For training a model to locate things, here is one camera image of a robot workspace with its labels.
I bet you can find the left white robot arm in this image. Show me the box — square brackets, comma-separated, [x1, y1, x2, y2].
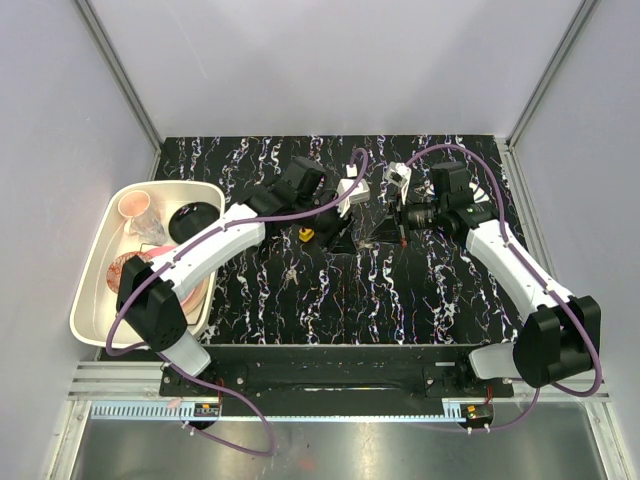
[115, 157, 366, 396]

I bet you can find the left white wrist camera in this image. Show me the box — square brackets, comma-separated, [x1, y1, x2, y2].
[337, 165, 370, 218]

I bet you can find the silver key bunch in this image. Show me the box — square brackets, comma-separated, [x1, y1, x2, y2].
[284, 267, 299, 287]

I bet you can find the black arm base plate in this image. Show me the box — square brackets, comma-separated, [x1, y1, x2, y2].
[158, 343, 515, 419]

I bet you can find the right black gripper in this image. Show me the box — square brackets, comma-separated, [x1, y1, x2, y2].
[365, 189, 447, 247]

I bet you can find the cream plastic tray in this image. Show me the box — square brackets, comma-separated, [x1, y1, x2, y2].
[70, 180, 225, 347]

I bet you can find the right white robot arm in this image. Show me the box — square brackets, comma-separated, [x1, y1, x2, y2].
[373, 162, 601, 397]

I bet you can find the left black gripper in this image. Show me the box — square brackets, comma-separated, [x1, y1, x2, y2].
[295, 193, 358, 256]

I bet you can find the pink plate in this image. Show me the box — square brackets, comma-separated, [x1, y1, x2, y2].
[145, 245, 209, 324]

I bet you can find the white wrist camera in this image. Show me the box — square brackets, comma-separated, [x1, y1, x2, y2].
[384, 162, 412, 203]
[337, 165, 370, 218]

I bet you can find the blue striped white plate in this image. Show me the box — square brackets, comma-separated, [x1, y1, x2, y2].
[408, 182, 489, 203]

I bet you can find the pink plastic cup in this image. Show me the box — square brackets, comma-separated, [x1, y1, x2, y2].
[117, 190, 151, 219]

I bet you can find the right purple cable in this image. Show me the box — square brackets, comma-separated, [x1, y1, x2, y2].
[402, 143, 604, 434]

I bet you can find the clear drinking glass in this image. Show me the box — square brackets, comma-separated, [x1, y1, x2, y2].
[127, 210, 166, 245]

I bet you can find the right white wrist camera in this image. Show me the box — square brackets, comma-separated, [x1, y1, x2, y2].
[384, 162, 412, 203]

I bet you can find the black bowl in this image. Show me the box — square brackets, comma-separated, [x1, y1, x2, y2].
[168, 202, 220, 244]

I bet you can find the yellow padlock black shackle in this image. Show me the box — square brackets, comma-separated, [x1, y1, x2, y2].
[298, 228, 315, 243]

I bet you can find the red patterned bowl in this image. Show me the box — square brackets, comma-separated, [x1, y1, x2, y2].
[106, 251, 151, 294]

